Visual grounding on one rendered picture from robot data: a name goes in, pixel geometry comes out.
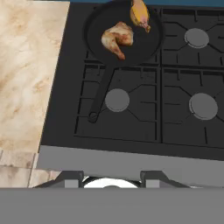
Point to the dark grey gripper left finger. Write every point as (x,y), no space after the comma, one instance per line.
(71,178)

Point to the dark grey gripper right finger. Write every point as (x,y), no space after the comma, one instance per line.
(153,178)

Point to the black cast iron pan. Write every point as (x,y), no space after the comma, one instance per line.
(140,49)

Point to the browned chicken drumstick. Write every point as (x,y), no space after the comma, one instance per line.
(118,38)

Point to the yellow chicken drumstick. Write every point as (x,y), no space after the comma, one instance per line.
(139,13)

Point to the white round knob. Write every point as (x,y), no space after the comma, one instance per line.
(110,183)

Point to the black gas hob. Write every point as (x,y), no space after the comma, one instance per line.
(163,110)

